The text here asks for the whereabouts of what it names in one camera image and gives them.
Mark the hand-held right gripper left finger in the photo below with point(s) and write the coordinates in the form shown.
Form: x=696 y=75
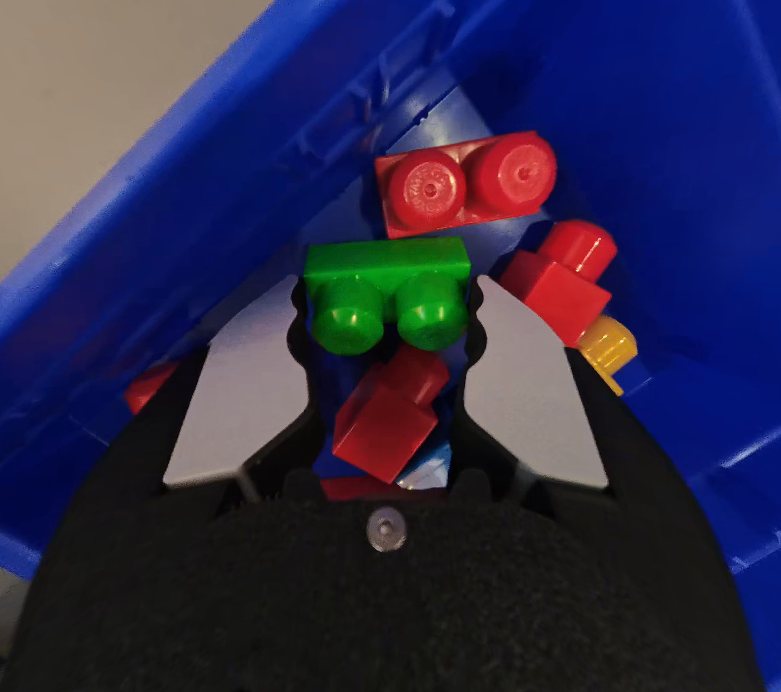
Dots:
x=238 y=399

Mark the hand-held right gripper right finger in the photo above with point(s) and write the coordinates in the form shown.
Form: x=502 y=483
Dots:
x=531 y=399

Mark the red one-stud block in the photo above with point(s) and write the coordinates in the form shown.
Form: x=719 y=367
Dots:
x=561 y=295
x=384 y=423

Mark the green toy block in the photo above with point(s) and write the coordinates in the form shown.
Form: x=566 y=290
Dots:
x=384 y=265

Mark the blue plastic bin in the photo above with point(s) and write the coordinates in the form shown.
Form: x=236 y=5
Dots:
x=671 y=94

